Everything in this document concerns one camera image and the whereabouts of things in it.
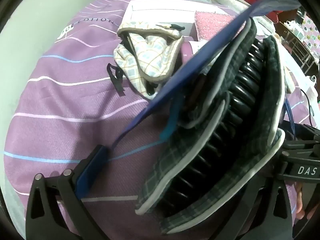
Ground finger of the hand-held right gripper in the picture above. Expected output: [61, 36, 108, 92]
[284, 124, 320, 152]

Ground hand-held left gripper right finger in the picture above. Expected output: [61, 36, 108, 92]
[246, 151, 294, 240]

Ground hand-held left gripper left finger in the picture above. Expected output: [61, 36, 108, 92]
[26, 144, 110, 240]

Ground green plaid pouch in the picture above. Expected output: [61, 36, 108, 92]
[135, 17, 287, 235]

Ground beige checked pouch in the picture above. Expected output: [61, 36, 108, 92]
[107, 21, 184, 99]

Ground white box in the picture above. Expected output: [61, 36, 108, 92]
[122, 0, 200, 40]

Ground person's right hand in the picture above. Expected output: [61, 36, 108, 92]
[296, 184, 320, 220]

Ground dark wooden cabinet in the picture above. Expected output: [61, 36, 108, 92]
[275, 20, 318, 77]

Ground patterned gift box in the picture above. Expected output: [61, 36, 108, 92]
[299, 12, 320, 55]

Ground pink glitter pouch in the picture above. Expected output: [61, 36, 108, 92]
[194, 11, 238, 42]

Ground black cable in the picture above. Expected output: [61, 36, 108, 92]
[300, 87, 316, 126]

